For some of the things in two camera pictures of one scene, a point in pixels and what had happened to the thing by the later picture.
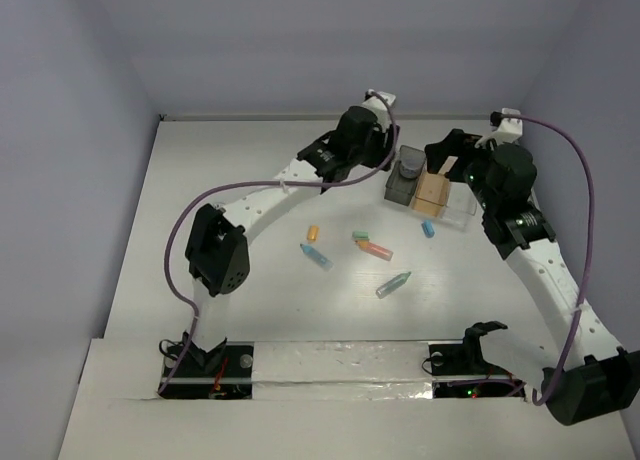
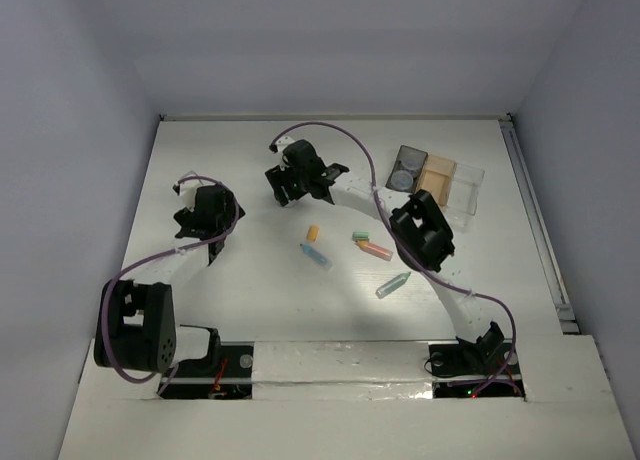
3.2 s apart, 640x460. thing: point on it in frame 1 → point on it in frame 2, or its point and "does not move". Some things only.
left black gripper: [382, 143] → [189, 225]
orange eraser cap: [312, 233] does not move
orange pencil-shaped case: [374, 249] does not move
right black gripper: [455, 144] → [277, 178]
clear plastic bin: [461, 207] does not move
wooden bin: [432, 193] does not move
